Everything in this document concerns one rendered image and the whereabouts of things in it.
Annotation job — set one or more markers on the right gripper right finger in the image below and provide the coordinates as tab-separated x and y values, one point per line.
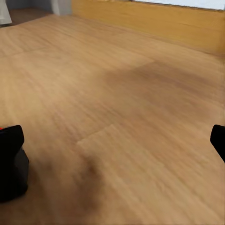
217	139

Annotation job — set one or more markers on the digital camera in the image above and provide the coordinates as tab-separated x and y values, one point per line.
14	182

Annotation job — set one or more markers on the fixed window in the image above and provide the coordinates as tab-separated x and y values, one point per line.
197	22

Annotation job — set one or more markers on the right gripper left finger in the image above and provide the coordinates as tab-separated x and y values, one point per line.
11	140

